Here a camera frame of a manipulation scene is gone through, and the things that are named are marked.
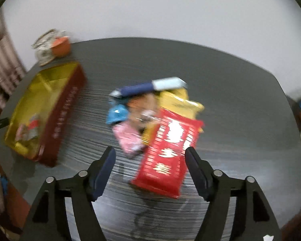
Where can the orange clay lidded cup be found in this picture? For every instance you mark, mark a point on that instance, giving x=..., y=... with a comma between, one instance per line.
x=61, y=47

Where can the red and gold tin box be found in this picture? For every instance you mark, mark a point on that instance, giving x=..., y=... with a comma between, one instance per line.
x=62, y=110

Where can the blue clear almond packet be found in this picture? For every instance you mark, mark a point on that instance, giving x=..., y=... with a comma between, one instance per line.
x=118, y=113

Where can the small yellow snack packet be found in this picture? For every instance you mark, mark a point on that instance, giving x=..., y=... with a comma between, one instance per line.
x=148, y=135

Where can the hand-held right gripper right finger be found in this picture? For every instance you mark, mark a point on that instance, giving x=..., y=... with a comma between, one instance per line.
x=194, y=167

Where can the floral ceramic teapot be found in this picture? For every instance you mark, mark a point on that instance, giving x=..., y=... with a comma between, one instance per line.
x=44, y=52

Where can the navy and white snack packet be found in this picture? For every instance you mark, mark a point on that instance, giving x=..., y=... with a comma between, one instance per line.
x=140, y=87

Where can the pink floral snack packet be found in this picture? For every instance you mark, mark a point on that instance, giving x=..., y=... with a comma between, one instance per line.
x=129, y=138

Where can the red snack packet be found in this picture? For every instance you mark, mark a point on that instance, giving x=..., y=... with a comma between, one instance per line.
x=165, y=155

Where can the patterned beige curtain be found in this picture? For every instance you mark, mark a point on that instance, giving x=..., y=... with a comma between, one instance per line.
x=2, y=62

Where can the clear peanut brittle packet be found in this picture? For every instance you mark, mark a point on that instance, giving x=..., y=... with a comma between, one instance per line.
x=33, y=126

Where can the large yellow snack packet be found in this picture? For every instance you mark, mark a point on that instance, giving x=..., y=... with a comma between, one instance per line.
x=178, y=103

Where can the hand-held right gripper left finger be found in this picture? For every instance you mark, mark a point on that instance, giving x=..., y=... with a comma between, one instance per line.
x=106, y=165

